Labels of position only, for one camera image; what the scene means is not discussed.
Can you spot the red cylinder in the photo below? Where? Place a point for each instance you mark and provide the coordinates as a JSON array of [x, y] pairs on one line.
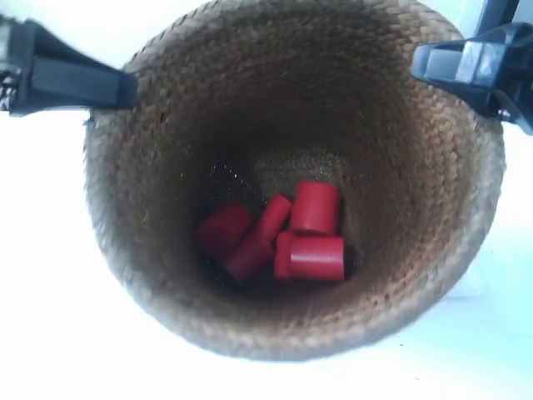
[[222, 231], [315, 209], [256, 249], [313, 258]]

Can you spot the white rectangular plastic tray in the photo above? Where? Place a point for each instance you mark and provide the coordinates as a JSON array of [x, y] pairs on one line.
[[470, 285]]

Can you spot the dark metal frame post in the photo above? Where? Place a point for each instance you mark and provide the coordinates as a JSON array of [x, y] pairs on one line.
[[495, 17]]

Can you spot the red cylinder middle left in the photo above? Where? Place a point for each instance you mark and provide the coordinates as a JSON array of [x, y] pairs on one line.
[[256, 249]]

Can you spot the brown woven straw basket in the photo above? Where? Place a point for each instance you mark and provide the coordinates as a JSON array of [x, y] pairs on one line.
[[243, 99]]

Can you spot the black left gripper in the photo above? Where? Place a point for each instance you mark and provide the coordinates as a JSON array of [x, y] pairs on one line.
[[39, 67]]

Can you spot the red cylinder lower left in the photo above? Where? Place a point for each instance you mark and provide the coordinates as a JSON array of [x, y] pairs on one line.
[[222, 231]]

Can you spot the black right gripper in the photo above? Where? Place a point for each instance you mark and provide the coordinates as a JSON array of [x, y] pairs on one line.
[[494, 78]]

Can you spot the red cylinder lower right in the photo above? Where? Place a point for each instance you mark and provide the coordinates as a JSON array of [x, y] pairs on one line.
[[313, 258]]

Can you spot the red cylinder upper right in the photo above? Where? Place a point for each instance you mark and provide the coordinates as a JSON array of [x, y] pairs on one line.
[[315, 209]]

